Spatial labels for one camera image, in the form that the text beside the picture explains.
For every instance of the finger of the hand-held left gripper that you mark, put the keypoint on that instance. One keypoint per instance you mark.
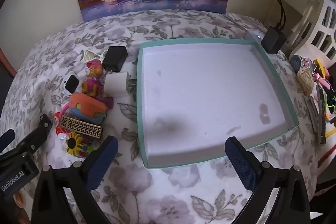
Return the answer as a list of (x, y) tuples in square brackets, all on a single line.
[(6, 138), (39, 132)]

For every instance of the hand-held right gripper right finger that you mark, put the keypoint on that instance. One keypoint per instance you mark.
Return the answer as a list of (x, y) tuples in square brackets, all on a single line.
[(240, 163)]

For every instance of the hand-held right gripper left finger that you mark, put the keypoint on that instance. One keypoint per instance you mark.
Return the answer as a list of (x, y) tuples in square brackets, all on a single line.
[(102, 161)]

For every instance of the red and white tube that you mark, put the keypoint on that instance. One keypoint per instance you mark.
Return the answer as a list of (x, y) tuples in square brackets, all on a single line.
[(58, 130)]

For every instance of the colourful sunflower toy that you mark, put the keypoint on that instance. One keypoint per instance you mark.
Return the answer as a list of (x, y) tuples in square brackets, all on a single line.
[(73, 145)]

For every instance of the gold black patterned box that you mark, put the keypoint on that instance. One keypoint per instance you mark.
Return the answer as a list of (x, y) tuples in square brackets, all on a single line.
[(81, 127)]

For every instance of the orange and blue foam toy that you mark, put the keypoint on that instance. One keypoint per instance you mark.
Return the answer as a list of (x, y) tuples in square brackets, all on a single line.
[(88, 104)]

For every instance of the white smartwatch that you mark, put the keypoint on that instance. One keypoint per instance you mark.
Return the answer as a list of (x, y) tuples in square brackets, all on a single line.
[(70, 83)]

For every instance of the magenta plastic bar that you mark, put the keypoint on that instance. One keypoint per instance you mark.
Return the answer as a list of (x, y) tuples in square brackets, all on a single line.
[(106, 102)]

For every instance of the teal shallow tray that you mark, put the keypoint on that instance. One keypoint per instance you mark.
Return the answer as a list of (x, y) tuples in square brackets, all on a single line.
[(210, 95)]

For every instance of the pink dog toy figure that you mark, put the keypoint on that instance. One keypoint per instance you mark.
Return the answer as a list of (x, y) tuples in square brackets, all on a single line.
[(93, 79)]

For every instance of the white charger plug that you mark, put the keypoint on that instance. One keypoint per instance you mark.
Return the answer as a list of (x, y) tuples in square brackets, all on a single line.
[(115, 83)]

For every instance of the cream hair clip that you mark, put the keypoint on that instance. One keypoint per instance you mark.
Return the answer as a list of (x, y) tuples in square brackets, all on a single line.
[(88, 56)]

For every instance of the black charger plug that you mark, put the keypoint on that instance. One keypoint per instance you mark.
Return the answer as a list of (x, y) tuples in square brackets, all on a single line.
[(114, 58)]

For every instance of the person's left hand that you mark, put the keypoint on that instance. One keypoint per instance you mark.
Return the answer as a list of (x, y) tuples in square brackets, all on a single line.
[(19, 199)]

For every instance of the dark cabinet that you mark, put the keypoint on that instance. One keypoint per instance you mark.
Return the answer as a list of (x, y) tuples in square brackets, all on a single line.
[(5, 90)]

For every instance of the grey floral blanket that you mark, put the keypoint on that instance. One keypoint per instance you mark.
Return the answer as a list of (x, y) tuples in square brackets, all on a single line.
[(183, 187)]

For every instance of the reddish wooden board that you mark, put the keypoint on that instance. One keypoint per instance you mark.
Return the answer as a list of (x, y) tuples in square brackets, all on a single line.
[(8, 64)]

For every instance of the red stick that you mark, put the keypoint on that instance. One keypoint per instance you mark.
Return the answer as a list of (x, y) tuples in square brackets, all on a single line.
[(326, 157)]

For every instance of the cream knit pouch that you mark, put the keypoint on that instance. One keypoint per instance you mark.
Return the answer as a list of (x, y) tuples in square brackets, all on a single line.
[(305, 79)]

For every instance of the pile of colourful hair accessories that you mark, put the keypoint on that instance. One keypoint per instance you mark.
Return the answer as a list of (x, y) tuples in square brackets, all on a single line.
[(328, 98)]

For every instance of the round patterned tin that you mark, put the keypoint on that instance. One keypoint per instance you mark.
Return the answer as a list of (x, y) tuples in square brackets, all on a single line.
[(298, 61)]

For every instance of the white device with blue light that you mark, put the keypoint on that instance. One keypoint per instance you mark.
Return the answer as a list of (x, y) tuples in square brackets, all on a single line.
[(256, 37)]

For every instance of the white lattice basket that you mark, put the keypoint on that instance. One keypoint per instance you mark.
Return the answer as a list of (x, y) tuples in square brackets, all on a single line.
[(330, 37)]

